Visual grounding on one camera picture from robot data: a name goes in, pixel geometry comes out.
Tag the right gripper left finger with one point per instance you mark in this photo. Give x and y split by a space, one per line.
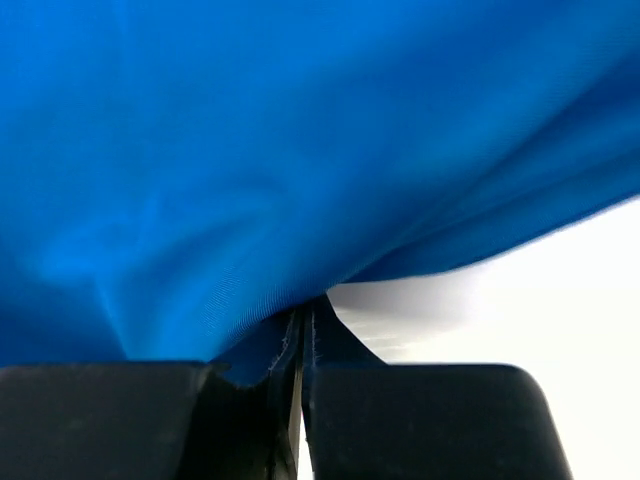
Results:
132 421

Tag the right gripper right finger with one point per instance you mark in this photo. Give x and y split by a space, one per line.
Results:
367 419

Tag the blue cloth napkin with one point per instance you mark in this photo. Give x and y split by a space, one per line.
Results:
173 172

